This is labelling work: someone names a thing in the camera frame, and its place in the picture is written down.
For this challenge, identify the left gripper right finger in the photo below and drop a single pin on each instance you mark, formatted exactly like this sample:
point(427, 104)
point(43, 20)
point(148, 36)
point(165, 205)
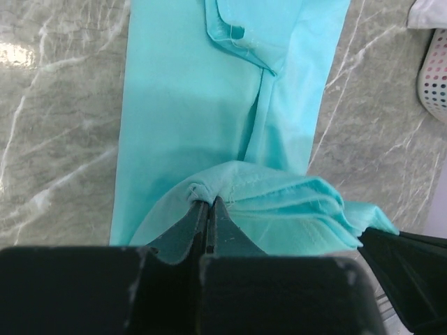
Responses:
point(245, 291)

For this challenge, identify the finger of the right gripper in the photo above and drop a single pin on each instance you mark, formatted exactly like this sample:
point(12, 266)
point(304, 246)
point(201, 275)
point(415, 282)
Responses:
point(411, 269)

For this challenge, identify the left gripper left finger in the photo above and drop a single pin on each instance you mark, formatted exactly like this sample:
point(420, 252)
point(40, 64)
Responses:
point(105, 290)

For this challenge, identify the teal t shirt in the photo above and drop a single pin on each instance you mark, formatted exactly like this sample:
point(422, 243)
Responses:
point(221, 100)

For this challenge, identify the white laundry basket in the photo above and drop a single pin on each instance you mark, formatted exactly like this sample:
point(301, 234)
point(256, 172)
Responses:
point(432, 78)

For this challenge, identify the white cloth in basket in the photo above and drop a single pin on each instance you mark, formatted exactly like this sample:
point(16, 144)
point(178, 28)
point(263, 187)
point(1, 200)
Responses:
point(428, 14)

